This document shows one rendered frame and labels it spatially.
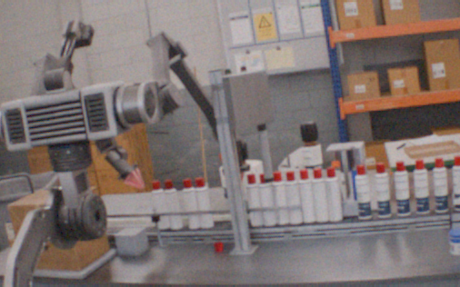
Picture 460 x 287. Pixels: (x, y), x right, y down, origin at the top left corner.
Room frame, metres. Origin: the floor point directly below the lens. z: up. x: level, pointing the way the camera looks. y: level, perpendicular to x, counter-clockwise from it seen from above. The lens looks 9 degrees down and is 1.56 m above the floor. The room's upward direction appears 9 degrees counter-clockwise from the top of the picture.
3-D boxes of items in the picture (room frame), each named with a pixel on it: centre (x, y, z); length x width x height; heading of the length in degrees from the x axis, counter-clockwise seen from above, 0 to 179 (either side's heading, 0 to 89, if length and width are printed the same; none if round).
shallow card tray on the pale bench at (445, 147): (3.35, -1.21, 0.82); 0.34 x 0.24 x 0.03; 83
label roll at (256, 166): (2.76, -0.03, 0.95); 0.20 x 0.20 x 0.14
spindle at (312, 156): (2.76, -0.38, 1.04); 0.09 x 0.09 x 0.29
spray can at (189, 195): (2.33, 0.19, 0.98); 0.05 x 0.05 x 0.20
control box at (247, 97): (2.15, -0.07, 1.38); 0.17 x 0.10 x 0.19; 124
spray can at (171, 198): (2.36, 0.27, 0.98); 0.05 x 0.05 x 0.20
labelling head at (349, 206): (2.20, -0.43, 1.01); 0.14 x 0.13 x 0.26; 69
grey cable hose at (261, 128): (2.11, -0.12, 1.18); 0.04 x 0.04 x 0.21
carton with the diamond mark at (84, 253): (2.21, 0.73, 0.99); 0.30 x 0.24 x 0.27; 70
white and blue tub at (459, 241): (1.69, -0.69, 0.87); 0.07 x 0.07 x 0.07
